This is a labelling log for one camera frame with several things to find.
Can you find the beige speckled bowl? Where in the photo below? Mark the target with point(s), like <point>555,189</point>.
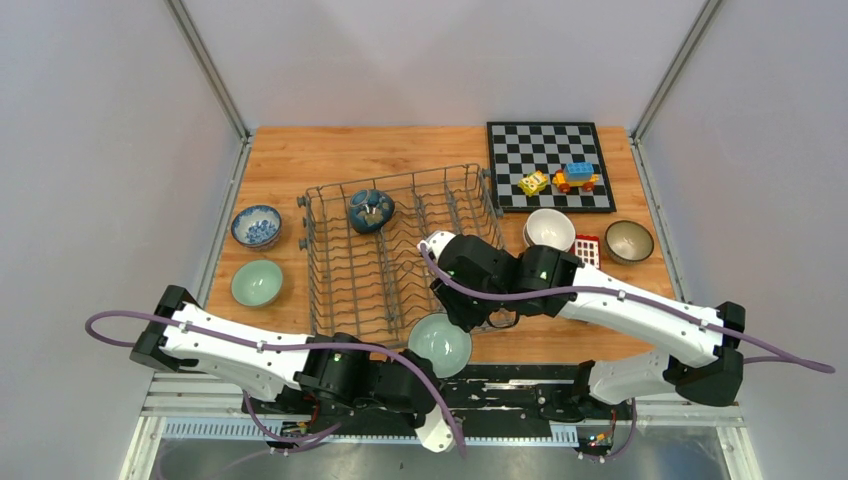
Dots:
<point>549,227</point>

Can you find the dark teal glazed bowl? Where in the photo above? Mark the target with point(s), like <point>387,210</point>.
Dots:
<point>368,210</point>

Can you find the pale green bowl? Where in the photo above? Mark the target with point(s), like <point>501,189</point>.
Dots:
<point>446,346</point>
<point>257,283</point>

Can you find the cream beige bowl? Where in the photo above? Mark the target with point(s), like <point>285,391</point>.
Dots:
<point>526,238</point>

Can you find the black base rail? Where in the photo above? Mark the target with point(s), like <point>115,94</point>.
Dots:
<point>492,404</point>

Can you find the blue floral white bowl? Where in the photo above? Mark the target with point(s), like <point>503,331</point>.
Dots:
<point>257,227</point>

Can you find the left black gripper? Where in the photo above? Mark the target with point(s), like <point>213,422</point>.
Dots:
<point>409,358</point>

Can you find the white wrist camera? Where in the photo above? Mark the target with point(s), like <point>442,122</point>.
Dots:
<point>433,431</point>
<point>436,242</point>

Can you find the red white toy block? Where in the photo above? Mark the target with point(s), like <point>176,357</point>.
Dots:
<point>587,249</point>

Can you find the grey wire dish rack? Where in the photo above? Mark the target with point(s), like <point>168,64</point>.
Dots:
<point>376,286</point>

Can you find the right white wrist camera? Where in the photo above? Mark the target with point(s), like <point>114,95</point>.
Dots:
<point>436,242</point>

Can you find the yellow toy block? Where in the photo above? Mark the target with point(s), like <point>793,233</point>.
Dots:
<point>533,183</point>

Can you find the black white checkerboard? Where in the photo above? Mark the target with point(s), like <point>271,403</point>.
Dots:
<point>519,148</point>

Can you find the black striped bowl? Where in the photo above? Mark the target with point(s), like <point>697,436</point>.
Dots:
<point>627,242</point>

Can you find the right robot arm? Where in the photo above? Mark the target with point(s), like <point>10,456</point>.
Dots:
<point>695,352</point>

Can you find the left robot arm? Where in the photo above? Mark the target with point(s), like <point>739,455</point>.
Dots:
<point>336,371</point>

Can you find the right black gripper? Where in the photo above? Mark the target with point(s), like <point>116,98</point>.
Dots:
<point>457,315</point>

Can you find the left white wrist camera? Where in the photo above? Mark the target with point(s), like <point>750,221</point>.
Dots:
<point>433,431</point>

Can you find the orange blue toy car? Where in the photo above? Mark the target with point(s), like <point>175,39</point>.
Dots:
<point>580,175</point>

